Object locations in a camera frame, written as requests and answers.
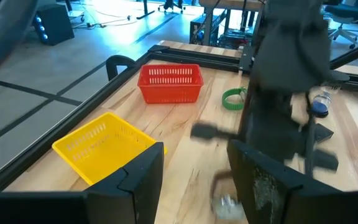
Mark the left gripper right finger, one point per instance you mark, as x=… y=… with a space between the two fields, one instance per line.
x=259 y=186

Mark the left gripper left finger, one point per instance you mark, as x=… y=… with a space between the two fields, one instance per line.
x=135 y=186

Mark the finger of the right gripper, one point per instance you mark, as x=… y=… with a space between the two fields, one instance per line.
x=210 y=131
x=326 y=160

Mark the small black box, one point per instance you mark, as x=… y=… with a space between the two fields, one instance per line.
x=323 y=133

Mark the green wristband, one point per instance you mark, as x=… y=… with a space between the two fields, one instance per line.
x=228 y=107

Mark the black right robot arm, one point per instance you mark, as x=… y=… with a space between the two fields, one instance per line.
x=291 y=46

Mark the black office chair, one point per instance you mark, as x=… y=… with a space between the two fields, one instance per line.
x=171 y=4

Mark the white base office chair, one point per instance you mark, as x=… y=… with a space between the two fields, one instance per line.
x=343 y=12

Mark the yellow plastic basket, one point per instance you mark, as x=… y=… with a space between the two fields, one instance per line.
x=104 y=146

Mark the red plastic basket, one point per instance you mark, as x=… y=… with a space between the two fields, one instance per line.
x=169 y=90

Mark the background wooden table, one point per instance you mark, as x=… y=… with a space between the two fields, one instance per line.
x=210 y=18

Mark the black computer tower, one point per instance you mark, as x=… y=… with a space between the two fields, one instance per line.
x=57 y=25

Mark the black frame bracket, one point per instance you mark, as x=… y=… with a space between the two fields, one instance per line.
x=113 y=60

